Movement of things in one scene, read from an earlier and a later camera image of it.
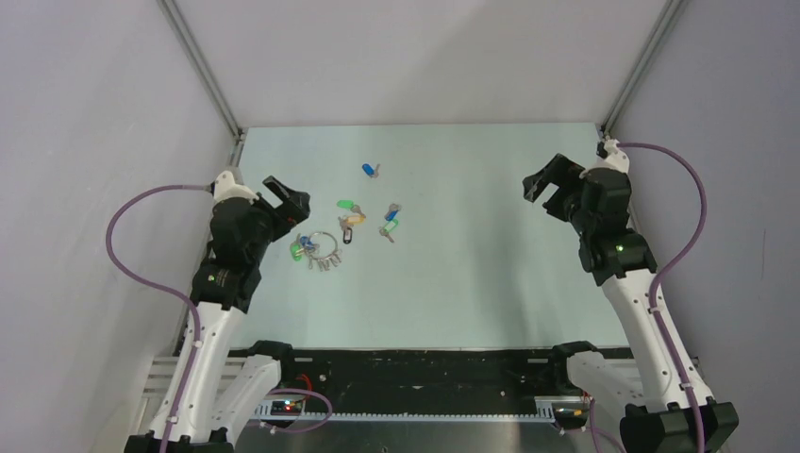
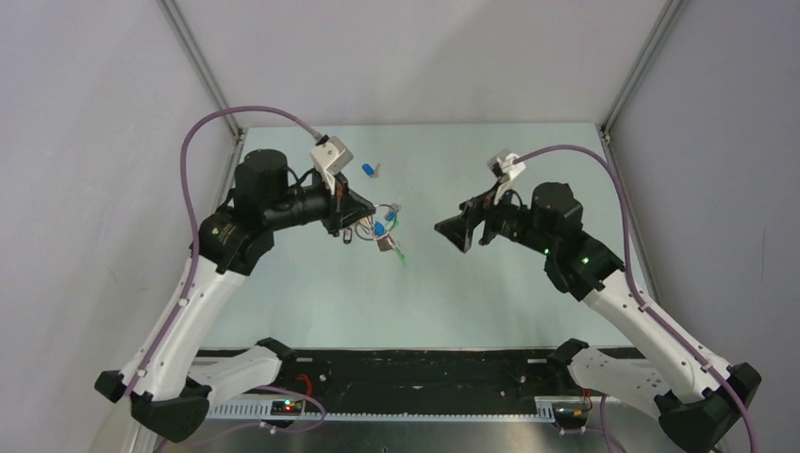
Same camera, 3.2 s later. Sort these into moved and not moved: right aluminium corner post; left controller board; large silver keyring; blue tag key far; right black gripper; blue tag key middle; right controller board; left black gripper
Moved: left black gripper; large silver keyring; right black gripper
Not moved: blue tag key middle; right controller board; right aluminium corner post; left controller board; blue tag key far
